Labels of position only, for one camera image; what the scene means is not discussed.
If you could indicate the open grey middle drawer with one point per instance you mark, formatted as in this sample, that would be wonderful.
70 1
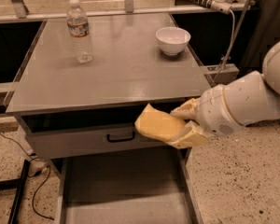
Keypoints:
141 186

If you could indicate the black drawer handle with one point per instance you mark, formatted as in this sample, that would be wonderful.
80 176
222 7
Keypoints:
122 137

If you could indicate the metal rail frame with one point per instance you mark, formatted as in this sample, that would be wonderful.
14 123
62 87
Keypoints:
115 6

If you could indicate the black metal floor frame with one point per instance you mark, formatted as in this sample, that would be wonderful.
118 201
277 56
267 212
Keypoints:
18 185

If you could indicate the grey top drawer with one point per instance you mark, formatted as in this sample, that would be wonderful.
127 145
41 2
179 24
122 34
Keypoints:
77 133

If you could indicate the grey drawer cabinet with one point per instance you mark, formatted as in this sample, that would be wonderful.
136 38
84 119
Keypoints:
128 68

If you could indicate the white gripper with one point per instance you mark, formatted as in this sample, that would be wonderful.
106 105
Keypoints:
212 110

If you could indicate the white emergency stop button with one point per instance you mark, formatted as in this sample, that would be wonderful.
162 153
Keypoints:
221 6

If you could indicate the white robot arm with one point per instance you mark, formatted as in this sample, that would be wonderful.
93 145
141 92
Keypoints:
256 96

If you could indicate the yellow sponge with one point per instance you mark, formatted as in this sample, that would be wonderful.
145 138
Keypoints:
159 125

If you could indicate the white bowl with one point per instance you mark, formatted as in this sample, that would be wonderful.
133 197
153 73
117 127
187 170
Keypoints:
172 40

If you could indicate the dark cabinet at right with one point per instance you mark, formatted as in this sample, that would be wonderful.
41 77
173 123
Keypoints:
265 35

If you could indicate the clear plastic water bottle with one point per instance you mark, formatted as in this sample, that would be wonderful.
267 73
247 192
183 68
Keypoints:
79 30

